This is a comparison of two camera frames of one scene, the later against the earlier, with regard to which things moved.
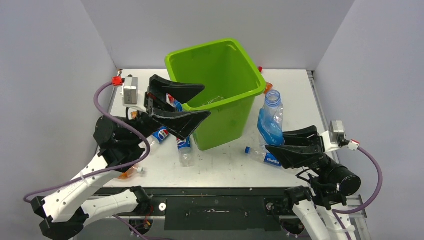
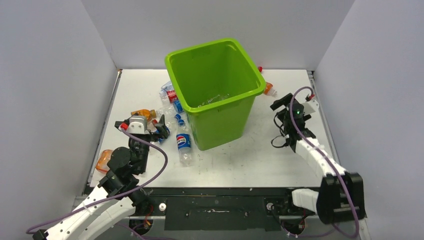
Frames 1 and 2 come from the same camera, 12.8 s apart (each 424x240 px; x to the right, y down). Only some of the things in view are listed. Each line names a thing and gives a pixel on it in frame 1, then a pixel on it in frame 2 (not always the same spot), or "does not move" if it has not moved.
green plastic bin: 231,82 does not move
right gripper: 294,152 to 283,101
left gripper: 181,123 to 154,136
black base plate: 223,209 does not move
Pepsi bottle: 185,151 does not move
